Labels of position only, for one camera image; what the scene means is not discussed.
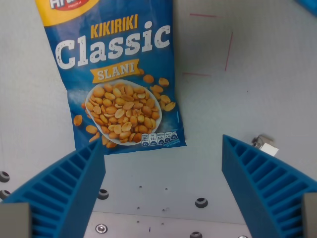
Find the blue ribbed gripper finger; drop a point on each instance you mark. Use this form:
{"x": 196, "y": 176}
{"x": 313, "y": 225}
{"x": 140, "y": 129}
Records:
{"x": 267, "y": 183}
{"x": 62, "y": 188}

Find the blue plastic object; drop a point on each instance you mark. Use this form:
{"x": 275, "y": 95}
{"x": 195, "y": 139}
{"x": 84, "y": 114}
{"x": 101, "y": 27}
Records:
{"x": 307, "y": 4}

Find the blue Kikiriki Classic peanut bag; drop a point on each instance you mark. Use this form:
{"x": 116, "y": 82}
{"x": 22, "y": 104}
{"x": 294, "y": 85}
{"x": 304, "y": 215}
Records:
{"x": 116, "y": 74}

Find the small white metal clip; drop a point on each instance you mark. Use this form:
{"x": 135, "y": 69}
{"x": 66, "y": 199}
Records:
{"x": 265, "y": 144}

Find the silver table screw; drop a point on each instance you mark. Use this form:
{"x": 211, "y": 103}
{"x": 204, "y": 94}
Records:
{"x": 101, "y": 227}

